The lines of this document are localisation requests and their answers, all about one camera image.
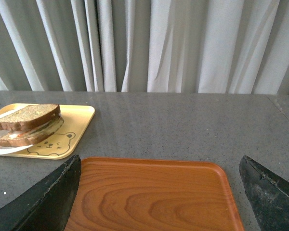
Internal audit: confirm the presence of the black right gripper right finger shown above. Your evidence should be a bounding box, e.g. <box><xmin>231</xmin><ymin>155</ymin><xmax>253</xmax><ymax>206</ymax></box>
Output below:
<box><xmin>239</xmin><ymin>155</ymin><xmax>289</xmax><ymax>231</ymax></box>

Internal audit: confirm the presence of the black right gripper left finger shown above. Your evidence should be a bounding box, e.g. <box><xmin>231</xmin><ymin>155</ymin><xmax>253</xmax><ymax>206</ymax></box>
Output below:
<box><xmin>0</xmin><ymin>155</ymin><xmax>81</xmax><ymax>231</ymax></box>

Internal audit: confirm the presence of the white round plate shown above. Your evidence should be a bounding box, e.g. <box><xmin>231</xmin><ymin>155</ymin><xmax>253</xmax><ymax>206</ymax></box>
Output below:
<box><xmin>0</xmin><ymin>103</ymin><xmax>32</xmax><ymax>155</ymax></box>

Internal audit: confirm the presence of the bread slice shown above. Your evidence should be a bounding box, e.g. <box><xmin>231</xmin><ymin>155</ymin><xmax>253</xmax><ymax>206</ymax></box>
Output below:
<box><xmin>0</xmin><ymin>104</ymin><xmax>61</xmax><ymax>131</ymax></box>

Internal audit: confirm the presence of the sandwich bottom with filling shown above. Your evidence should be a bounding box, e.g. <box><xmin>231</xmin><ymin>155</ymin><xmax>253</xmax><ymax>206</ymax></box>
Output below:
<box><xmin>0</xmin><ymin>116</ymin><xmax>64</xmax><ymax>147</ymax></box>

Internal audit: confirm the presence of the yellow bear tray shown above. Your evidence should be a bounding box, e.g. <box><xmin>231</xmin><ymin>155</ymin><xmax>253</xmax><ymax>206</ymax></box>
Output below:
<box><xmin>0</xmin><ymin>104</ymin><xmax>95</xmax><ymax>160</ymax></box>

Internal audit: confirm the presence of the brown wood-grain tray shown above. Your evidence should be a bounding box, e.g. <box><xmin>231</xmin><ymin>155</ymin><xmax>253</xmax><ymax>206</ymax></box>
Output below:
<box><xmin>66</xmin><ymin>157</ymin><xmax>244</xmax><ymax>231</ymax></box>

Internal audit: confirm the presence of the grey pleated curtain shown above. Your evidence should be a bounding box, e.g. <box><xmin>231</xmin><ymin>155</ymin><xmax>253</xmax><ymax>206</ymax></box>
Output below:
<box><xmin>0</xmin><ymin>0</ymin><xmax>289</xmax><ymax>95</ymax></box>

